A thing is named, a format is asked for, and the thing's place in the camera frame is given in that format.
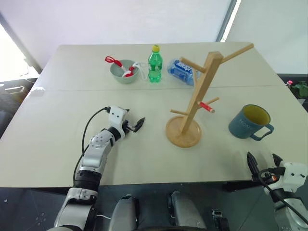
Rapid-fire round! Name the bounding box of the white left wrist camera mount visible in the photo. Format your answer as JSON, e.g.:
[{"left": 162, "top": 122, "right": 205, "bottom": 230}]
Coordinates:
[{"left": 107, "top": 105, "right": 131, "bottom": 140}]

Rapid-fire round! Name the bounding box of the green potted plant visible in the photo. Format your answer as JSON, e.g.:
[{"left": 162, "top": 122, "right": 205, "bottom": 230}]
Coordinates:
[{"left": 290, "top": 81, "right": 308, "bottom": 100}]

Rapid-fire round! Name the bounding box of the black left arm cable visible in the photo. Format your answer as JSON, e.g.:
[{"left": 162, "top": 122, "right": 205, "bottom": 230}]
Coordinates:
[{"left": 72, "top": 106, "right": 112, "bottom": 186}]

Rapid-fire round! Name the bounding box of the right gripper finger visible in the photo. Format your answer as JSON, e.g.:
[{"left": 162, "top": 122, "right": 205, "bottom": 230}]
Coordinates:
[
  {"left": 247, "top": 151, "right": 259, "bottom": 175},
  {"left": 272, "top": 153, "right": 285, "bottom": 168}
]

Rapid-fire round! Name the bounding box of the grey-green bowl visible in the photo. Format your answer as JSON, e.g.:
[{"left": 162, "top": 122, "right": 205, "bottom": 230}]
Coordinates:
[{"left": 109, "top": 59, "right": 141, "bottom": 85}]

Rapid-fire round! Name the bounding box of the small black device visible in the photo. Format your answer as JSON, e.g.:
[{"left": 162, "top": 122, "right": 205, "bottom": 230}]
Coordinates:
[{"left": 211, "top": 208, "right": 230, "bottom": 231}]

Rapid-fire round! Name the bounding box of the blue mug yellow inside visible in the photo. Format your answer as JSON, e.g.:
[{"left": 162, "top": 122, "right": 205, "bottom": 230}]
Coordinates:
[{"left": 228, "top": 104, "right": 275, "bottom": 141}]

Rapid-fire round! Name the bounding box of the dark window frame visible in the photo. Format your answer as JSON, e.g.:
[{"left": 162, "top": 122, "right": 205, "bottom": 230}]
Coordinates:
[{"left": 0, "top": 11, "right": 43, "bottom": 74}]

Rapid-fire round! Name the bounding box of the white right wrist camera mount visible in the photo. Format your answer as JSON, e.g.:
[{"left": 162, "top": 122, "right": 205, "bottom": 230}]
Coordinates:
[{"left": 263, "top": 162, "right": 308, "bottom": 196}]

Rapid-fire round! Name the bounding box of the dark window pillar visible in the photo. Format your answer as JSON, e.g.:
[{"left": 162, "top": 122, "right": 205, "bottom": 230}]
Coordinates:
[{"left": 215, "top": 0, "right": 242, "bottom": 44}]

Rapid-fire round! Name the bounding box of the grey rounded robot shape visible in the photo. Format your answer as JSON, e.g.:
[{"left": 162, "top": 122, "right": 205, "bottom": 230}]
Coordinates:
[
  {"left": 167, "top": 191, "right": 208, "bottom": 231},
  {"left": 111, "top": 194, "right": 141, "bottom": 231}
]

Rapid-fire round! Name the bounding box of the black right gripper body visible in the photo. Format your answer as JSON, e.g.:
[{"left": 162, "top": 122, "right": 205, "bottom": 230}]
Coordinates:
[{"left": 251, "top": 166, "right": 286, "bottom": 185}]

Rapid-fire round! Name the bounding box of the white cord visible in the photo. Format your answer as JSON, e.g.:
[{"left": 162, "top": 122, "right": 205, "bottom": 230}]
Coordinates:
[{"left": 131, "top": 61, "right": 149, "bottom": 81}]

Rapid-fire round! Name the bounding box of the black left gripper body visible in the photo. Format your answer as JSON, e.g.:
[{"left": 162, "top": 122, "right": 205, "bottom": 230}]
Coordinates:
[{"left": 122, "top": 120, "right": 139, "bottom": 135}]

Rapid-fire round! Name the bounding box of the white crumpled scrap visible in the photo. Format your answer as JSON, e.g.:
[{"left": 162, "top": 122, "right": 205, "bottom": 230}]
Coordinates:
[{"left": 29, "top": 87, "right": 46, "bottom": 97}]

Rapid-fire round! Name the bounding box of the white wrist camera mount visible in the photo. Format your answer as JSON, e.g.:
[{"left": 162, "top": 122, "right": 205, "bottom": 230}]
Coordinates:
[
  {"left": 263, "top": 162, "right": 308, "bottom": 196},
  {"left": 107, "top": 105, "right": 131, "bottom": 140}
]

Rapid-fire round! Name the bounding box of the blue plastic water bottle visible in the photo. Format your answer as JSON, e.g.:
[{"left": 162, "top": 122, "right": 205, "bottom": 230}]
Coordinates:
[{"left": 167, "top": 57, "right": 202, "bottom": 87}]

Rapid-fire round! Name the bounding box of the red cord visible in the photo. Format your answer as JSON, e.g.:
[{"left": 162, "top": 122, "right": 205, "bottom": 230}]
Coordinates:
[{"left": 104, "top": 56, "right": 136, "bottom": 78}]

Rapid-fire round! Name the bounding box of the wooden mug tree stand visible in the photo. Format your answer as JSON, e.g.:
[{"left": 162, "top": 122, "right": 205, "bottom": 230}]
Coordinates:
[{"left": 165, "top": 43, "right": 255, "bottom": 148}]

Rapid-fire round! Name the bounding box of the green plastic soda bottle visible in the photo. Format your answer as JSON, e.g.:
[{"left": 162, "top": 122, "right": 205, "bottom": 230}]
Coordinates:
[{"left": 147, "top": 44, "right": 163, "bottom": 83}]

